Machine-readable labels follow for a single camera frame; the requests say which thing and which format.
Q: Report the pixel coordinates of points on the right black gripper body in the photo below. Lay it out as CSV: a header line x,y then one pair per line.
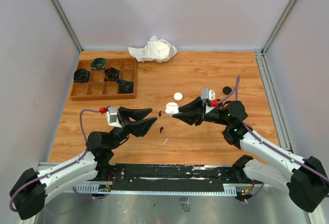
x,y
215,115

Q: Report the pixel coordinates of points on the dark coiled band top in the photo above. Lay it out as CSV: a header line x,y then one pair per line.
x,y
98,64

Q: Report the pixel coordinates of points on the white earbud charging case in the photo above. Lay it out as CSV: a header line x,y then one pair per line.
x,y
171,108

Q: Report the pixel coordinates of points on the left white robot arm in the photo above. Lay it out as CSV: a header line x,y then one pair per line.
x,y
34,189

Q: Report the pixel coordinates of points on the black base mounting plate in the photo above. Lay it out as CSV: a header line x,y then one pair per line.
x,y
169,177

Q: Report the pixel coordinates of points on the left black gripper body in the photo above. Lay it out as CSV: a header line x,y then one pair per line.
x,y
119,134

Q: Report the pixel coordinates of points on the dark coiled band left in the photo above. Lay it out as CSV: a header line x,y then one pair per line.
x,y
81,75

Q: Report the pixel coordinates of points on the dark coiled band lower right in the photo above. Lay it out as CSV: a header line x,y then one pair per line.
x,y
124,86

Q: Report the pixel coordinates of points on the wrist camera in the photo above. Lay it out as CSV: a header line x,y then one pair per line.
x,y
112,117
207,96

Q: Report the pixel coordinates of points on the crumpled white cloth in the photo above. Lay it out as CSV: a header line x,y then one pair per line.
x,y
155,50

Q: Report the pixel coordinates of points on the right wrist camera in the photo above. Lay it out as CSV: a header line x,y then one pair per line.
x,y
207,96

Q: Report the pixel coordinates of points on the dark coiled band middle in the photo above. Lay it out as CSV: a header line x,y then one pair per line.
x,y
111,74

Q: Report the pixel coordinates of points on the wooden compartment tray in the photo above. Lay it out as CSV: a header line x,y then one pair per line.
x,y
97,88

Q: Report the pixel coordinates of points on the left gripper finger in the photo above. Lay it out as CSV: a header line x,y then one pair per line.
x,y
139,128
135,114

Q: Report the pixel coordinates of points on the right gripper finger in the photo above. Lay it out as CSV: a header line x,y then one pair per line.
x,y
196,106
190,118

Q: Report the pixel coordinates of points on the dark coiled band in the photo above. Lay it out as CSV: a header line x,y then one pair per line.
x,y
81,75
98,64
111,74
124,86

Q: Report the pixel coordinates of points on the white round closed case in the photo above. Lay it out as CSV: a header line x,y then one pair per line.
x,y
178,96

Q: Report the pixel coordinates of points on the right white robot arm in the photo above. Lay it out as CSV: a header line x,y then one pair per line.
x,y
304,180

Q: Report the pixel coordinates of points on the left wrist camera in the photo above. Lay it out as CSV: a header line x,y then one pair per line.
x,y
112,117

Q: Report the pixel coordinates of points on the black round case far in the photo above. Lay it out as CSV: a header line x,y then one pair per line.
x,y
227,90

